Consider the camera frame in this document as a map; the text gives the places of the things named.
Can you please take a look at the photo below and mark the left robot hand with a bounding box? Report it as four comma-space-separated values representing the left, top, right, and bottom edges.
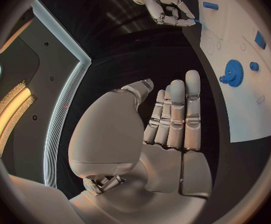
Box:
67, 70, 213, 224

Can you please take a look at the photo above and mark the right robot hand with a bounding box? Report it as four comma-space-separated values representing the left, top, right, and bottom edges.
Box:
143, 0, 197, 27

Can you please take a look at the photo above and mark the white task board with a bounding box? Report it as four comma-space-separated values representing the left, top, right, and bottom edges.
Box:
197, 0, 271, 143

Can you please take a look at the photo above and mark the blue cylinder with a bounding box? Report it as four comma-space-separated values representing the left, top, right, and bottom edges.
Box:
202, 1, 219, 10

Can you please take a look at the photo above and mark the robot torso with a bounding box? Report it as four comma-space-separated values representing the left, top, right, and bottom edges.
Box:
0, 0, 92, 189

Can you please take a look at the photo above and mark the blue gear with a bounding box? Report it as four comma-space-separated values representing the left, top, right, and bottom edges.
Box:
219, 59, 245, 88

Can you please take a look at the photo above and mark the blue block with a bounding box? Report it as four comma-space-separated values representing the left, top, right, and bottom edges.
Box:
254, 30, 267, 50

